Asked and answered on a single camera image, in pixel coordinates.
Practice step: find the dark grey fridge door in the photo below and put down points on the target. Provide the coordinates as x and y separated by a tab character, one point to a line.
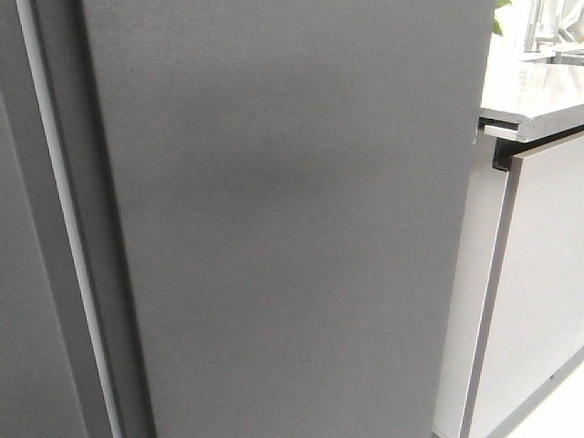
291	179

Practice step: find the chrome sink faucet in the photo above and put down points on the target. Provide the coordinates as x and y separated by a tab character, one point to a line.
542	28

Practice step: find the dark grey fridge body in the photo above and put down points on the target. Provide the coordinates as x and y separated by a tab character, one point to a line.
70	358

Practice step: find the grey kitchen counter cabinet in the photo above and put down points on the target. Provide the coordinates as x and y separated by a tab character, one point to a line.
516	317

